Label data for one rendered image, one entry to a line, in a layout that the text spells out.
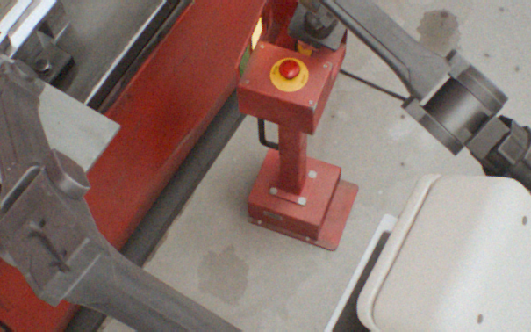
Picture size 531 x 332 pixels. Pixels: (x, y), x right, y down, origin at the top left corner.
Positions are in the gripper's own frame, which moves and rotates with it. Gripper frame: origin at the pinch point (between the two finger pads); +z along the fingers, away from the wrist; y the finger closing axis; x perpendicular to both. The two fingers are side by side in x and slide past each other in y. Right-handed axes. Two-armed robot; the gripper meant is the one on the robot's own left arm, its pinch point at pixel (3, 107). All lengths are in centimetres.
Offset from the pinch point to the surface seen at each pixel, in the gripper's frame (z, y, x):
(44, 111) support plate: -1.2, -3.4, 5.4
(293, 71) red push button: 4, -40, 36
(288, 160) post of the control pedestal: 49, -42, 56
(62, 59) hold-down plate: 11.2, -15.9, 2.2
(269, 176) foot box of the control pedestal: 70, -43, 59
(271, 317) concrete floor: 72, -14, 82
